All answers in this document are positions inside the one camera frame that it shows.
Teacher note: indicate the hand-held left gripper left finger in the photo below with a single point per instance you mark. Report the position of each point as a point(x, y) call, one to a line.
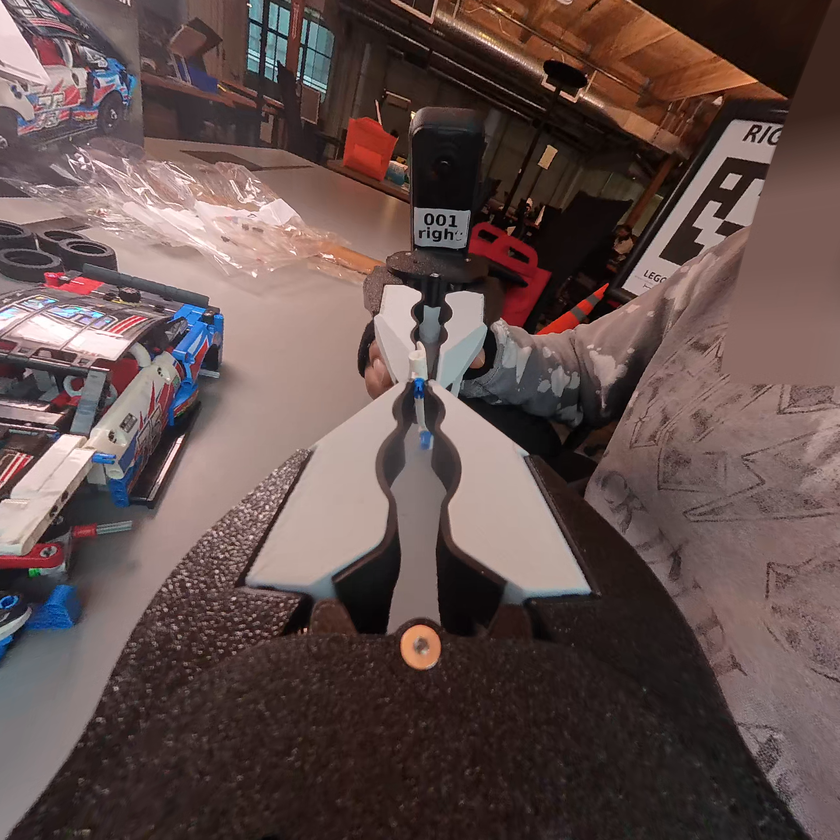
point(315, 518)

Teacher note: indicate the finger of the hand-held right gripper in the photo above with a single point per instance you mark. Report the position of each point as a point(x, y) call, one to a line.
point(466, 328)
point(394, 321)

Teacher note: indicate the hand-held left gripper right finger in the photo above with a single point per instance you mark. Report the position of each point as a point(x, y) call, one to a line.
point(512, 518)

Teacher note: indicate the white brick assembly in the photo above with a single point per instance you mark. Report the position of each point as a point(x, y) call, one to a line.
point(420, 407)

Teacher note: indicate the brick-built toy race car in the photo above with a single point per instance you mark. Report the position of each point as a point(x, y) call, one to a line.
point(98, 367)

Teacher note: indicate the person's right forearm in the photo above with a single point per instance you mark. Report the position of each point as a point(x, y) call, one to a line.
point(558, 367)

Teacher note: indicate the grey desk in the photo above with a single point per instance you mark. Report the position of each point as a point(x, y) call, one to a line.
point(262, 426)

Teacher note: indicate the person's right hand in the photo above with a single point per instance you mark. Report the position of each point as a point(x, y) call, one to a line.
point(379, 374)

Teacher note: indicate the red plastic bin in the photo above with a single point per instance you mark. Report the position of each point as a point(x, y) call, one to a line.
point(367, 148)

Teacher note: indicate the orange traffic cone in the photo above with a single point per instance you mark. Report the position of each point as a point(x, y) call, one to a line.
point(577, 315)

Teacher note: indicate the paned window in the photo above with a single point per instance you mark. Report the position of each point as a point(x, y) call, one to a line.
point(289, 39)

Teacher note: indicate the person's grey sweatshirt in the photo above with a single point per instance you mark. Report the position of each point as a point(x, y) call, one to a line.
point(722, 558)

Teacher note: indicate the red pin with grey axle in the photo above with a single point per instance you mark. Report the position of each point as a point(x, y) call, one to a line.
point(98, 529)

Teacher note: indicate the clear plastic bags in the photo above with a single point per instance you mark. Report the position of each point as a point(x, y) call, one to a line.
point(197, 210)

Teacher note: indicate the framed marker sign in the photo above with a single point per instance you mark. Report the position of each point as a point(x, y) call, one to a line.
point(709, 197)

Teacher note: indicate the black toy tyre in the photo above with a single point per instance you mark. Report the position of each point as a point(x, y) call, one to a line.
point(58, 237)
point(26, 264)
point(86, 256)
point(10, 231)

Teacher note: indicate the printed toy car box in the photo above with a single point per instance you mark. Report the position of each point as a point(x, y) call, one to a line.
point(85, 79)

